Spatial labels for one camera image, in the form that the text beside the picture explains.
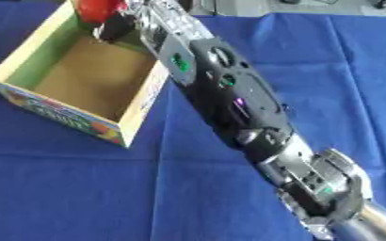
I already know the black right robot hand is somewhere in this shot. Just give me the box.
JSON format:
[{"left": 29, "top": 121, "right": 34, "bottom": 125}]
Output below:
[{"left": 92, "top": 8, "right": 139, "bottom": 43}]

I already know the red toy fruit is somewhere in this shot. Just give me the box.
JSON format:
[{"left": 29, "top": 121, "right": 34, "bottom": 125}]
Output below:
[{"left": 71, "top": 0, "right": 131, "bottom": 24}]

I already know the open cardboard box green inside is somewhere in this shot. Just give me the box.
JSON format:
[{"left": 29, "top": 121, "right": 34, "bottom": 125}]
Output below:
[{"left": 0, "top": 0, "right": 172, "bottom": 150}]

